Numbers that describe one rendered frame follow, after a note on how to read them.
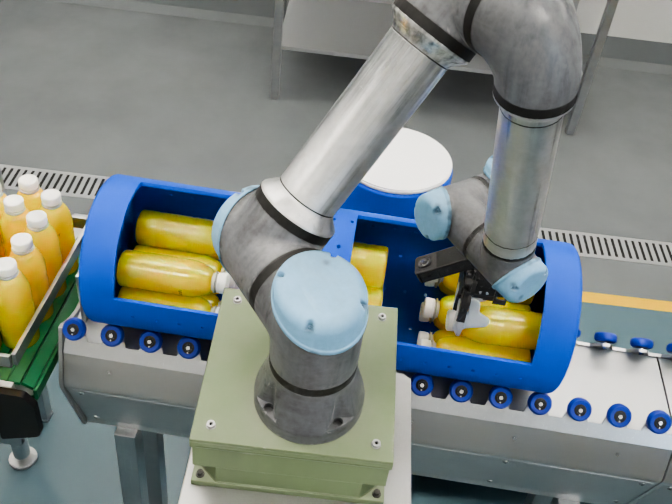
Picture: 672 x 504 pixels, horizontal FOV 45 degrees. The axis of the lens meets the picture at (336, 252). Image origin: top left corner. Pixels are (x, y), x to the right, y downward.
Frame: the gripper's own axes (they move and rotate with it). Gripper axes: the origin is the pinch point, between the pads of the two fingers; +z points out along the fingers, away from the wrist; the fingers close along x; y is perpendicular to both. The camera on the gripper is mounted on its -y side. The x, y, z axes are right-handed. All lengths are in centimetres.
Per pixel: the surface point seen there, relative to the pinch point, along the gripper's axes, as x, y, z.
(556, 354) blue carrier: -8.0, 17.1, -3.3
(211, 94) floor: 245, -104, 110
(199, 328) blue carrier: -8.0, -45.6, 3.9
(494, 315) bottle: -0.7, 6.6, -3.3
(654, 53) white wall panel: 346, 132, 102
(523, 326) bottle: -1.8, 11.8, -2.8
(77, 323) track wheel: -4, -70, 12
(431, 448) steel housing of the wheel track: -7.7, 0.8, 28.7
